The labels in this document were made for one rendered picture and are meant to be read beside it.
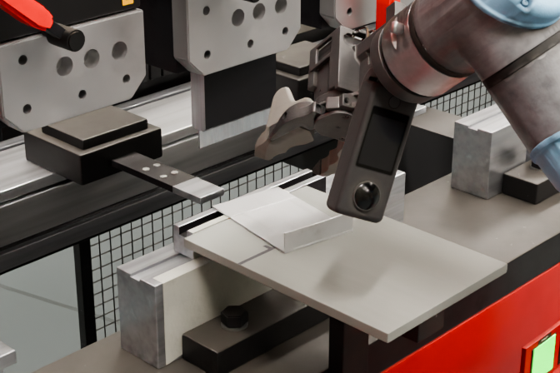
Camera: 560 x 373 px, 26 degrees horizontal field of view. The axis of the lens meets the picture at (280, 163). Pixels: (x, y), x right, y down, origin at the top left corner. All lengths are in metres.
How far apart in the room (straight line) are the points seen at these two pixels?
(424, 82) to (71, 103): 0.30
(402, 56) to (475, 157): 0.65
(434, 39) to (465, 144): 0.68
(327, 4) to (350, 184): 0.30
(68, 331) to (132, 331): 1.79
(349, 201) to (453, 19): 0.19
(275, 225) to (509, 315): 0.39
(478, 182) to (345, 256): 0.47
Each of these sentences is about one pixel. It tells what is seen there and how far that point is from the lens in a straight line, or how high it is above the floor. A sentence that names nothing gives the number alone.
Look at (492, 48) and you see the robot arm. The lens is 0.91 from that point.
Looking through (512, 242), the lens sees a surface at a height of 0.88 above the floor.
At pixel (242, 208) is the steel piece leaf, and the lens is 1.27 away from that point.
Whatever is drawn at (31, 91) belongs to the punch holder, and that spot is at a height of 1.21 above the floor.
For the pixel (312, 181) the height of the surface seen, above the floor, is 1.00.
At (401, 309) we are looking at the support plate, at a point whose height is 1.00.
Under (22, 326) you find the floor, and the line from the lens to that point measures 3.08.
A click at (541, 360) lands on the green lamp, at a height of 0.81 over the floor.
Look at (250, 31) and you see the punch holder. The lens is 1.16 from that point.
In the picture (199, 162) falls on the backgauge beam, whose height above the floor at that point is 0.93.
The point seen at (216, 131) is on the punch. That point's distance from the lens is 1.23.
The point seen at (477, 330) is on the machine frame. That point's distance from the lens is 1.45.
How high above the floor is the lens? 1.54
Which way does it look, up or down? 23 degrees down
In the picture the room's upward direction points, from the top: straight up
